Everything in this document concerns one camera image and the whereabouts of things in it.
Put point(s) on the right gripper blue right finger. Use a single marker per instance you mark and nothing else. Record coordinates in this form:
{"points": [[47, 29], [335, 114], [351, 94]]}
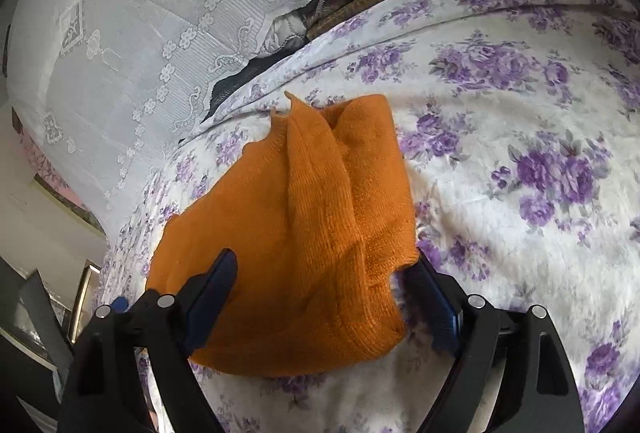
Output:
{"points": [[537, 392]]}

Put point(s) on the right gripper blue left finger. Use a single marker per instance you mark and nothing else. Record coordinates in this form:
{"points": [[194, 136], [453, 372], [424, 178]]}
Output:
{"points": [[103, 392]]}

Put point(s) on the orange knit sweater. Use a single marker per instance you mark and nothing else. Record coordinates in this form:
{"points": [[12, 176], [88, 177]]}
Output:
{"points": [[320, 217]]}

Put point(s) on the purple floral bed sheet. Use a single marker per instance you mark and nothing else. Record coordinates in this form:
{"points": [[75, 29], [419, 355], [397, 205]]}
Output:
{"points": [[519, 124]]}

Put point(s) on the dark cloth beside bed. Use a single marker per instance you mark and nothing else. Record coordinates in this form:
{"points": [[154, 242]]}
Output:
{"points": [[227, 88]]}

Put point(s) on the white lace curtain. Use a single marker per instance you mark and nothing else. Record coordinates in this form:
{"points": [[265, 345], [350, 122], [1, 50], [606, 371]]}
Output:
{"points": [[107, 88]]}

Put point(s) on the grey white cloth bundle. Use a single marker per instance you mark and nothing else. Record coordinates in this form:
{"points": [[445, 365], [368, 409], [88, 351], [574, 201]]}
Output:
{"points": [[287, 32]]}

